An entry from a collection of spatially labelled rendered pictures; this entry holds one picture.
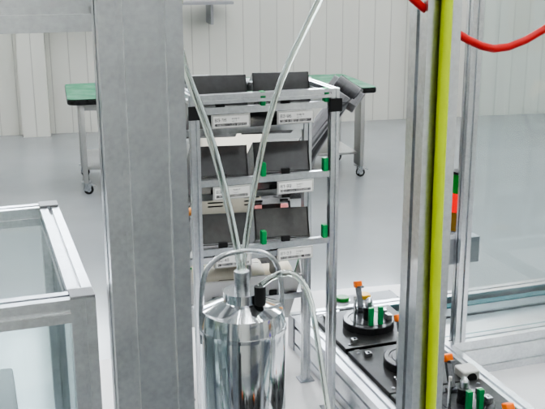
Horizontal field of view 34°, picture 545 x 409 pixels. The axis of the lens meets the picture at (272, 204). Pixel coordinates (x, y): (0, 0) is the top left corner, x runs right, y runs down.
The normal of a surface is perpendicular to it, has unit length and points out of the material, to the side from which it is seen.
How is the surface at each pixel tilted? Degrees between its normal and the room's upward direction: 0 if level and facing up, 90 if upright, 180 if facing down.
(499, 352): 90
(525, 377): 0
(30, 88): 90
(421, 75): 90
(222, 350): 90
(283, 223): 65
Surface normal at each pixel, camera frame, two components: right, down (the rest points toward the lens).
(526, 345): 0.32, 0.25
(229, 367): -0.30, 0.26
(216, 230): 0.14, -0.17
